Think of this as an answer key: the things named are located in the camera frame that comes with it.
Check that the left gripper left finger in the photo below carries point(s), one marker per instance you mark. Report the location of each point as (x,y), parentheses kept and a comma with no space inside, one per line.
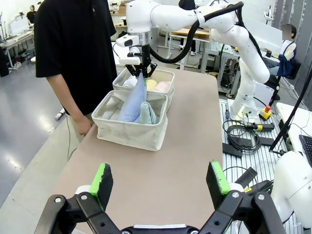
(102,185)

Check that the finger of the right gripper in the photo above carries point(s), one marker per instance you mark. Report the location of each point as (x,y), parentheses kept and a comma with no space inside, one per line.
(134,69)
(150,69)

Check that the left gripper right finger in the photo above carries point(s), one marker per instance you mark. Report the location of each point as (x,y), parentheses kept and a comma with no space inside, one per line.
(217,185)

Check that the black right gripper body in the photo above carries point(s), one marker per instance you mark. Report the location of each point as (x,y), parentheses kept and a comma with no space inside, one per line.
(145,54)

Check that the white towel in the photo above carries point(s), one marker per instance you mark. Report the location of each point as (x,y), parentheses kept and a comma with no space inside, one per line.
(130,82)

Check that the yellow towel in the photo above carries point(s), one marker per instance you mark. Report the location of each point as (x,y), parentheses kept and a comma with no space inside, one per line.
(151,84)

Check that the pink towel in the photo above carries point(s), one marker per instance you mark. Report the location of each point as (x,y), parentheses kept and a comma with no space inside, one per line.
(162,87)

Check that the blue cone-folded towel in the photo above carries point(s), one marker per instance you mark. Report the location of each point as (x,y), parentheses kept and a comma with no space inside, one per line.
(134,102)

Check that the green cone-folded towel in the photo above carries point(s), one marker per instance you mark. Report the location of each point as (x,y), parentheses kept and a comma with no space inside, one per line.
(148,113)

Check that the person's right forearm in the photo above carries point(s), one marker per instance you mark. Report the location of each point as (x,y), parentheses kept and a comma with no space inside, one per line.
(65,97)

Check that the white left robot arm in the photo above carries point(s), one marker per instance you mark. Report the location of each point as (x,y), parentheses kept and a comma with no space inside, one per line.
(295,180)

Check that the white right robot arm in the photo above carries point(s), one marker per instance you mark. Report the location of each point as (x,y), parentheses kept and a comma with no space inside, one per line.
(248,53)

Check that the person's right hand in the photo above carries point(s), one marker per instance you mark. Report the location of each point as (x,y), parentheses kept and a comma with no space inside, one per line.
(84,125)

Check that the beige fabric storage box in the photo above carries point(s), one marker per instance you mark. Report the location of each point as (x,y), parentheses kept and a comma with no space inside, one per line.
(168,80)
(131,135)

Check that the black cylindrical tube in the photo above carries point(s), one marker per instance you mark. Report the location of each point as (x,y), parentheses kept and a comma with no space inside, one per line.
(247,176)

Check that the black metal plate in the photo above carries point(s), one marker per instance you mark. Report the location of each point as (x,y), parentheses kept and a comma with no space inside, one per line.
(231,150)
(266,141)

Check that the table with cardboard sheet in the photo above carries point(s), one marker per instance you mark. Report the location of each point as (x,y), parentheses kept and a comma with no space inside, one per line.
(187,33)

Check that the aluminium profile base platform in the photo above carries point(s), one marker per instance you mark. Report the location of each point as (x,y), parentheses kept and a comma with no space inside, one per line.
(258,161)

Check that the person in black polo shirt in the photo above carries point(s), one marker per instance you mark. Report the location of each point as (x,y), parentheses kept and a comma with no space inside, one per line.
(73,48)

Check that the grey equipment cart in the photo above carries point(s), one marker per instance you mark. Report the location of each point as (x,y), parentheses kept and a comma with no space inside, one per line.
(219,63)

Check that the red blue screwdriver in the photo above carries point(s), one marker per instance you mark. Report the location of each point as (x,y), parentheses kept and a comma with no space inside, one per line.
(227,114)

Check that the yellow red emergency stop button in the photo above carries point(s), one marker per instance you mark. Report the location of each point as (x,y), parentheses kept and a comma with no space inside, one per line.
(265,113)

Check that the black computer keyboard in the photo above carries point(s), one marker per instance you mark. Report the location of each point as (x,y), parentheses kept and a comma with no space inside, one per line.
(306,148)

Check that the white desk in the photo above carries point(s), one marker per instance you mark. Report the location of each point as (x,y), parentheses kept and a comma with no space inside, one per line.
(296,122)

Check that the black slanted stand pole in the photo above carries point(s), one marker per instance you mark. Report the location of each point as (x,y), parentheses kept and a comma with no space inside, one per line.
(290,114)

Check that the background person in black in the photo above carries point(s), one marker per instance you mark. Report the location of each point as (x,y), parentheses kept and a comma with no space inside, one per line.
(31,15)

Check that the seated person in blue white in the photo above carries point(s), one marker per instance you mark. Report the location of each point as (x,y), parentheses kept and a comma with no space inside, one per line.
(286,56)

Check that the black office chair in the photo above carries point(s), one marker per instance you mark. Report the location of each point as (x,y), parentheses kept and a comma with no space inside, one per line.
(292,70)

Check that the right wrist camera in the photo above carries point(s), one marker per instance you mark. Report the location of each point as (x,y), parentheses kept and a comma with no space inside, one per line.
(130,57)

